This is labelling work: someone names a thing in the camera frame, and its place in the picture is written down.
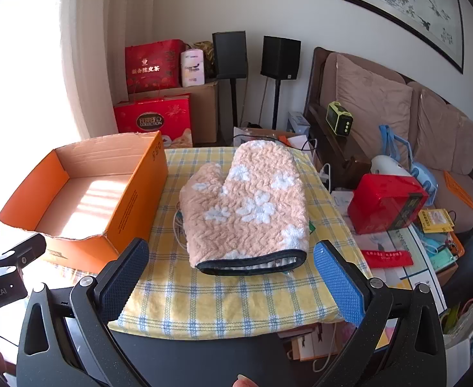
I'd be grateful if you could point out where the white curtain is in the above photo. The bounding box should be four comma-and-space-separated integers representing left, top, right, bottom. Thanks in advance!
57, 0, 156, 142

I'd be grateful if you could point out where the framed ink painting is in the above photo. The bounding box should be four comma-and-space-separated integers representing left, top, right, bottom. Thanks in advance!
310, 0, 464, 74

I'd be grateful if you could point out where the orange cardboard box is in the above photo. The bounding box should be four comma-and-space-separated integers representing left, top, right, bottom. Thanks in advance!
0, 130, 169, 275

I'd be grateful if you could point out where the white cable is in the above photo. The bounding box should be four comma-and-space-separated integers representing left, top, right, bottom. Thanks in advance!
173, 205, 191, 251

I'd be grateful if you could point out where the red chocolate box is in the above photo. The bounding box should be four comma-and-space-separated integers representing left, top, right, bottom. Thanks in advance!
113, 94, 194, 148

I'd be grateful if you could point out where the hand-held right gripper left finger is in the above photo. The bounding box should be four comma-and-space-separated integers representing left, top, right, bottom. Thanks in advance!
16, 238, 151, 387

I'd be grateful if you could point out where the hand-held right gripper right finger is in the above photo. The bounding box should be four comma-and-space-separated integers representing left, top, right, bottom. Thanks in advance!
312, 240, 448, 387

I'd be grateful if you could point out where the green portable radio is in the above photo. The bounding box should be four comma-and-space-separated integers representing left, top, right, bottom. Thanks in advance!
326, 102, 354, 136

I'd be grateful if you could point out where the black speaker on stand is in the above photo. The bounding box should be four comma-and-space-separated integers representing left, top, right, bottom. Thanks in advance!
212, 31, 248, 146
260, 35, 302, 130

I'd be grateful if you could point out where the red envelope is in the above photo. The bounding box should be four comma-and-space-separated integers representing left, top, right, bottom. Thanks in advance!
359, 250, 415, 269

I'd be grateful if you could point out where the small white box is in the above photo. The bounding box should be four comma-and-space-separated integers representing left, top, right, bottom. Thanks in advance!
288, 112, 313, 135

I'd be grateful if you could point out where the blue bag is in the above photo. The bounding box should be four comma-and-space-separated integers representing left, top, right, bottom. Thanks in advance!
378, 125, 439, 204

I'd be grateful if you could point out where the beige sofa cushion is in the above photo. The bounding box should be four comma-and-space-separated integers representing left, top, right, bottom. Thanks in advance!
416, 89, 473, 176
335, 54, 414, 158

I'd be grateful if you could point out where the glass coffee table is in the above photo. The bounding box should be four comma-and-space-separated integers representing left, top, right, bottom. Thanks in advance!
333, 187, 449, 315

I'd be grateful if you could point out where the gold gift bag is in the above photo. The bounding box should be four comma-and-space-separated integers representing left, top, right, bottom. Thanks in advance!
192, 41, 215, 80

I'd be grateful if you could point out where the yellow booklet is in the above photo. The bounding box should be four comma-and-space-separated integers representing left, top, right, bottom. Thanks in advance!
417, 208, 456, 233

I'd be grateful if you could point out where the orange packet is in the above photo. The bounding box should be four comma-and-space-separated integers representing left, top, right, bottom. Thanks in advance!
442, 170, 473, 211

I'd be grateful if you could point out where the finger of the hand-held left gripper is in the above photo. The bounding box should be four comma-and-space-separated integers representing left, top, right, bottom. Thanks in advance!
0, 233, 47, 269

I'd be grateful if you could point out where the red tea gift box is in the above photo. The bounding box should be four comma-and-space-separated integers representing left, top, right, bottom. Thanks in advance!
124, 39, 186, 94

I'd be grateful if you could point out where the brown cardboard box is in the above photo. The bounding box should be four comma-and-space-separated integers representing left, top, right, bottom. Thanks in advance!
188, 81, 220, 147

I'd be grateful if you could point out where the yellow checked cloth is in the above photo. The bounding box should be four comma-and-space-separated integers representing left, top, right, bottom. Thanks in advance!
107, 147, 364, 333

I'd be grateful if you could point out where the white appliance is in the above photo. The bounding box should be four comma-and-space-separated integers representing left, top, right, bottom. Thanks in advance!
370, 155, 414, 180

